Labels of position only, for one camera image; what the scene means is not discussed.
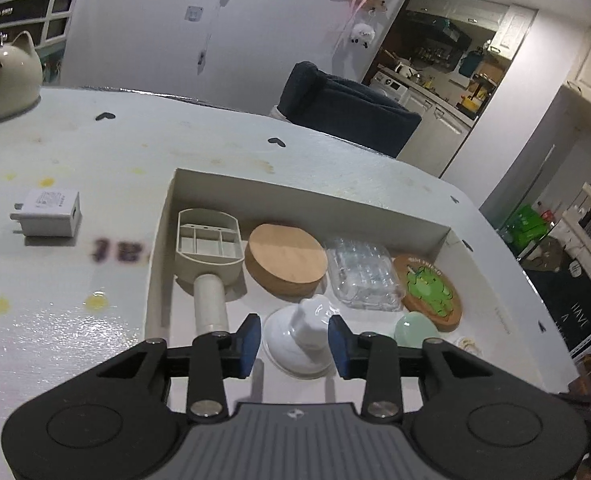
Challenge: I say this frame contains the washing machine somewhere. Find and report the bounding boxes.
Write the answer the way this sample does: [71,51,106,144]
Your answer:
[369,70,409,106]

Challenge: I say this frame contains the clear plastic case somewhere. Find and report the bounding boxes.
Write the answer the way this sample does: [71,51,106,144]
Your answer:
[324,236,404,312]

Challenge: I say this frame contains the sheep plush toy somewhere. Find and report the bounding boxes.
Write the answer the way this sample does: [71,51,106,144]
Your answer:
[350,23,376,49]

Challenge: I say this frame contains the cream cat-shaped ceramic pot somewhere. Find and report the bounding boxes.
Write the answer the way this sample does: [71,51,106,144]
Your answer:
[0,32,42,122]

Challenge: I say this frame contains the white suction cup holder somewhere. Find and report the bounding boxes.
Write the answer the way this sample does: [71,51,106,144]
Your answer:
[263,295,339,379]

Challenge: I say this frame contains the round wooden lid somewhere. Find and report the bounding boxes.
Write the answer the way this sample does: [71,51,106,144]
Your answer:
[244,223,328,297]

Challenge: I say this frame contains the white usb charger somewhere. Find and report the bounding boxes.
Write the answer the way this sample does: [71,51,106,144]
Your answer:
[9,188,82,238]

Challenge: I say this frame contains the white cardboard tray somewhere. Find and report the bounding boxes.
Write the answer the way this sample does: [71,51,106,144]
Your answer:
[144,169,550,403]

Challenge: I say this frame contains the wooden coaster green dinosaur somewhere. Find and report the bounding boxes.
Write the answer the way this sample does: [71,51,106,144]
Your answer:
[393,254,463,333]

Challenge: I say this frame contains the dark blue chair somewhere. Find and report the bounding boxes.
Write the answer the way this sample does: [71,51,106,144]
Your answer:
[276,61,421,157]

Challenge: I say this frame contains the mint green round puck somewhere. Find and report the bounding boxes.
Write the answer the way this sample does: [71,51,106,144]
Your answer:
[394,311,442,349]

